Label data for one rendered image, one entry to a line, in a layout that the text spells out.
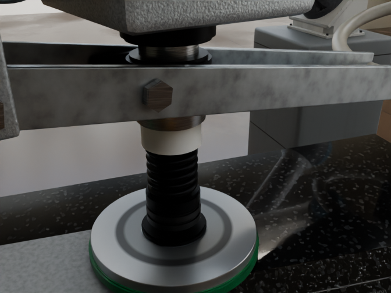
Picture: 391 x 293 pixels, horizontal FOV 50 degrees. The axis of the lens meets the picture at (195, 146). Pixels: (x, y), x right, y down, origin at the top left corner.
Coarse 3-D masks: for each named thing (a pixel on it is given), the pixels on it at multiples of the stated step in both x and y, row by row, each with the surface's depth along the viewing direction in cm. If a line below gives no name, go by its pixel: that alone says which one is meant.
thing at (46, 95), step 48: (48, 48) 42; (96, 48) 45; (240, 48) 57; (48, 96) 33; (96, 96) 35; (144, 96) 37; (192, 96) 41; (240, 96) 44; (288, 96) 49; (336, 96) 54; (384, 96) 60
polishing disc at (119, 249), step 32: (96, 224) 55; (128, 224) 55; (224, 224) 55; (96, 256) 49; (128, 256) 49; (160, 256) 49; (192, 256) 49; (224, 256) 49; (160, 288) 45; (192, 288) 45
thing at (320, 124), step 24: (264, 48) 172; (288, 48) 155; (312, 48) 145; (360, 48) 153; (384, 48) 156; (264, 120) 181; (288, 120) 163; (312, 120) 159; (336, 120) 163; (360, 120) 167; (264, 144) 185; (288, 144) 166
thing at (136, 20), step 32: (64, 0) 38; (96, 0) 32; (128, 0) 29; (160, 0) 30; (192, 0) 31; (224, 0) 33; (256, 0) 35; (288, 0) 37; (128, 32) 30; (160, 32) 32; (192, 32) 39
